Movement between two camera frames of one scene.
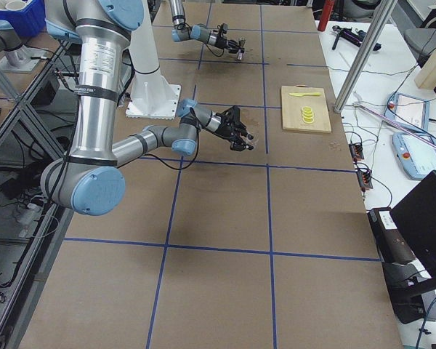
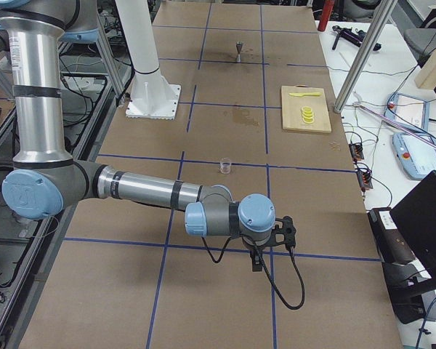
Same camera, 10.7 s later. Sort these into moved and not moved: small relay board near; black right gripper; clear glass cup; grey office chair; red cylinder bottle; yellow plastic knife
Moved: black right gripper; clear glass cup
Not moved: yellow plastic knife; grey office chair; small relay board near; red cylinder bottle
